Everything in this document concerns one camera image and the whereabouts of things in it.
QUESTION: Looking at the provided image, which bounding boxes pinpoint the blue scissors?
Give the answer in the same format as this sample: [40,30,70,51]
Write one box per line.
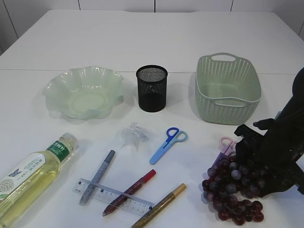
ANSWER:
[149,127,188,165]

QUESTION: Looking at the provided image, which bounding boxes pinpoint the clear plastic ruler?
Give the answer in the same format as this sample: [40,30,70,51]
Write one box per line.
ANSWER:
[72,178,155,217]

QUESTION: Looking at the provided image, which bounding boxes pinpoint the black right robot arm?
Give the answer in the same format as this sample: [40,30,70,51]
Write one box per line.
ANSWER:
[234,70,304,197]

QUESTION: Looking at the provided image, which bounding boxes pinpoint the green woven plastic basket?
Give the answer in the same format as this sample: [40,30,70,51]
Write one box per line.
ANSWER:
[195,53,261,125]

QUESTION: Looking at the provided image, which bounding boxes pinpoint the yellow tea bottle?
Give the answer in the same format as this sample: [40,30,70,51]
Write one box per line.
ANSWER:
[0,133,79,228]

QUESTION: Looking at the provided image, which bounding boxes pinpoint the silver glitter pen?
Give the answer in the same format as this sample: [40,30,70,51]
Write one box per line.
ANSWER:
[79,150,115,206]

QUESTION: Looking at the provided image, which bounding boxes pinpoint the clear plastic sheet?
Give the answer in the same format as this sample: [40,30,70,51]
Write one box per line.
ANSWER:
[120,122,152,150]

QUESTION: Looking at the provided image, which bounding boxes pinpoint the black mesh pen holder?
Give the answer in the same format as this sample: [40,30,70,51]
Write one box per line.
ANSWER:
[136,65,168,113]

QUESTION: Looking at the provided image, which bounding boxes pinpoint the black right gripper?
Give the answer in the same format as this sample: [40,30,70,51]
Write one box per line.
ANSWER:
[234,118,304,198]

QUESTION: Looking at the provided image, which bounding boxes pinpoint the green wavy glass plate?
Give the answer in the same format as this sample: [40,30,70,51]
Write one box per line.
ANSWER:
[43,66,124,120]

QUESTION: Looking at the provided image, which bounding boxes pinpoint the red glitter pen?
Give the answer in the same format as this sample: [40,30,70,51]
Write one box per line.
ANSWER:
[102,169,156,217]

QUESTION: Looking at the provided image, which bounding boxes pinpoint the pink purple scissors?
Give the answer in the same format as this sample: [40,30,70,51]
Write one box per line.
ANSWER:
[211,137,237,168]

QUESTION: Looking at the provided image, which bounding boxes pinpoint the purple artificial grape bunch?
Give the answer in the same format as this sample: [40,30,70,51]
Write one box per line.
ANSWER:
[202,155,266,226]

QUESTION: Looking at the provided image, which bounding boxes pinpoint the gold glitter pen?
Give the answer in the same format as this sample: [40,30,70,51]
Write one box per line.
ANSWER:
[132,183,187,228]

